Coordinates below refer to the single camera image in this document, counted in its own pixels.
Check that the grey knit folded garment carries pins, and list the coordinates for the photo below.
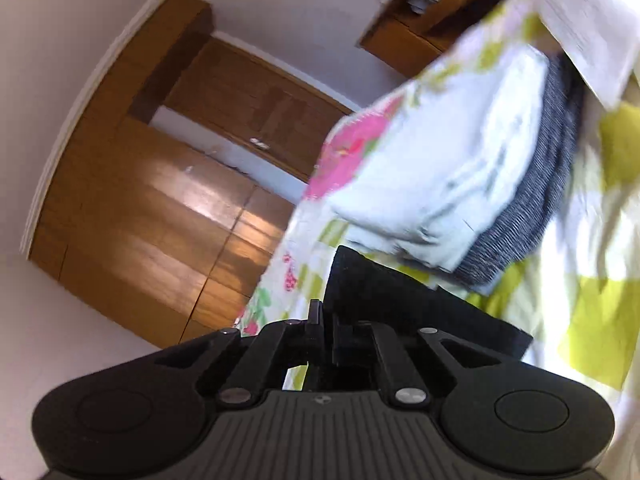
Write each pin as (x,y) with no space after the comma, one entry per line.
(525,200)

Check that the pale folded garment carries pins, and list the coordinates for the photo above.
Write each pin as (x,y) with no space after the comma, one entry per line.
(425,170)

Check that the white cloth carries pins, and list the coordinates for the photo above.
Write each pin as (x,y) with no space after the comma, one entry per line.
(590,20)

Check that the wooden shelf unit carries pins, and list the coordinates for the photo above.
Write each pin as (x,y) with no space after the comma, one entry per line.
(400,37)

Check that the floral checked bed sheet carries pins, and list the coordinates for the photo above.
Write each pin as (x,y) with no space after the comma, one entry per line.
(590,320)

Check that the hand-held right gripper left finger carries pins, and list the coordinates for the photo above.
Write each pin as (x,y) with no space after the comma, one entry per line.
(314,321)

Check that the wooden door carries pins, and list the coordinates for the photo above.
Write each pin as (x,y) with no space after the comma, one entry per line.
(240,95)

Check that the black pants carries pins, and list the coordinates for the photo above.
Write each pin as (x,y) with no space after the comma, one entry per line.
(400,300)

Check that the wooden wardrobe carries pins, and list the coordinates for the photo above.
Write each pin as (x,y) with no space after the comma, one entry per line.
(125,210)

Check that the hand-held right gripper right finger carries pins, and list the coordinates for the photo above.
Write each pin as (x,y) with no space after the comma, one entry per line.
(384,347)

